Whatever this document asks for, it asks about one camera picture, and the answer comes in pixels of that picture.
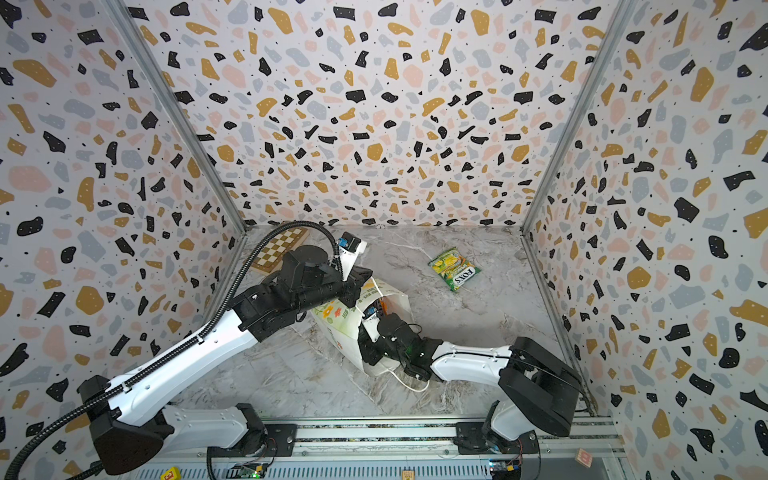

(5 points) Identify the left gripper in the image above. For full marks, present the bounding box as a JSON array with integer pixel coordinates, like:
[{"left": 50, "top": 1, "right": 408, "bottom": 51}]
[{"left": 298, "top": 260, "right": 375, "bottom": 316}]

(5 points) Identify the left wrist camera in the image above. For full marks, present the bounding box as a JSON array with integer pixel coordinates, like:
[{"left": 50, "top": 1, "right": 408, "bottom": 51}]
[{"left": 338, "top": 232, "right": 367, "bottom": 281}]

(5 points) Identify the black corrugated cable conduit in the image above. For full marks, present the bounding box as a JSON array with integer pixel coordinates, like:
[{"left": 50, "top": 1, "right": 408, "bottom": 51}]
[{"left": 2, "top": 221, "right": 343, "bottom": 480}]

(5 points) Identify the yellow block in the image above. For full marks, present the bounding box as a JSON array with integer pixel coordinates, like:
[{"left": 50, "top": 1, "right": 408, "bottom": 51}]
[{"left": 160, "top": 467, "right": 182, "bottom": 480}]

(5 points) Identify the white paper bag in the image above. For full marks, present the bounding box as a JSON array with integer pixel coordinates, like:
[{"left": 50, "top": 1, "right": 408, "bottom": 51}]
[{"left": 311, "top": 278, "right": 432, "bottom": 393}]

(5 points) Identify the pink wooden block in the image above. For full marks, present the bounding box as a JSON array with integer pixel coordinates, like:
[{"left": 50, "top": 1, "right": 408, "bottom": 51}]
[{"left": 575, "top": 449, "right": 593, "bottom": 468}]

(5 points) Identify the green Fox's candy packet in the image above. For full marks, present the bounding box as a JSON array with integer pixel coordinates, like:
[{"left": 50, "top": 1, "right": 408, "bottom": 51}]
[{"left": 428, "top": 247, "right": 482, "bottom": 292}]

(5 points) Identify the green circuit board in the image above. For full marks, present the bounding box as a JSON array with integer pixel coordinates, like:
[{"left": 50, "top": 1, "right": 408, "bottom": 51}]
[{"left": 226, "top": 462, "right": 268, "bottom": 479}]

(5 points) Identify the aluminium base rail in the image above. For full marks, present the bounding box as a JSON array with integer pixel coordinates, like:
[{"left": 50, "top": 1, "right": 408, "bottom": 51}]
[{"left": 128, "top": 416, "right": 634, "bottom": 479}]

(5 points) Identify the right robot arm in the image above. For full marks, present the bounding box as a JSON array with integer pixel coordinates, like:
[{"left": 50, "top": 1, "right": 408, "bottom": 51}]
[{"left": 358, "top": 313, "right": 583, "bottom": 453}]

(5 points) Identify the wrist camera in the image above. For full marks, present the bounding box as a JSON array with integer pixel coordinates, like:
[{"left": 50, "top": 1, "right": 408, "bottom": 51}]
[
  {"left": 338, "top": 232, "right": 367, "bottom": 281},
  {"left": 362, "top": 299, "right": 387, "bottom": 325}
]

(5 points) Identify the wooden chessboard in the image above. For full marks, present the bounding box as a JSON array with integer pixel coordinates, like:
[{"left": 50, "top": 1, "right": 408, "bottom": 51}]
[{"left": 251, "top": 227, "right": 309, "bottom": 274}]

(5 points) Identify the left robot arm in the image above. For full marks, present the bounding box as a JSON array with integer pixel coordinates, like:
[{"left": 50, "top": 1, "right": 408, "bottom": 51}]
[{"left": 80, "top": 234, "right": 372, "bottom": 475}]

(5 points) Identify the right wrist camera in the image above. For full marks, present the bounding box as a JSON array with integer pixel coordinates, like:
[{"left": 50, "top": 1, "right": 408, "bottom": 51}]
[{"left": 362, "top": 299, "right": 387, "bottom": 325}]

